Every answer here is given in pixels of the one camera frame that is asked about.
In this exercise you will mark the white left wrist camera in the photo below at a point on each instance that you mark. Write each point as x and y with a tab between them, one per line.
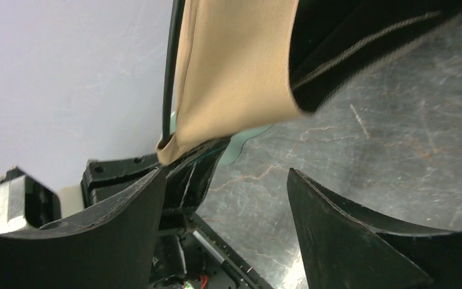
26	203

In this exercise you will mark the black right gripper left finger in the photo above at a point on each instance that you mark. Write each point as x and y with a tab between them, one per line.
108	245

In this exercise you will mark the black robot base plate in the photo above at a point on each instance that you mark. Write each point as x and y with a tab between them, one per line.
223	266

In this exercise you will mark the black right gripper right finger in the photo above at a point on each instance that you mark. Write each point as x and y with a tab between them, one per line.
346	245

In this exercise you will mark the mint green double pet bowl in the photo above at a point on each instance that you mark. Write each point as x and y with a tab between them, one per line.
230	154

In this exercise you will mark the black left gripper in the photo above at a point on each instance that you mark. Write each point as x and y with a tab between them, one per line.
188	180

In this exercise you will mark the beige fabric pet tent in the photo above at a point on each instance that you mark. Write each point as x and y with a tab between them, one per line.
244	64

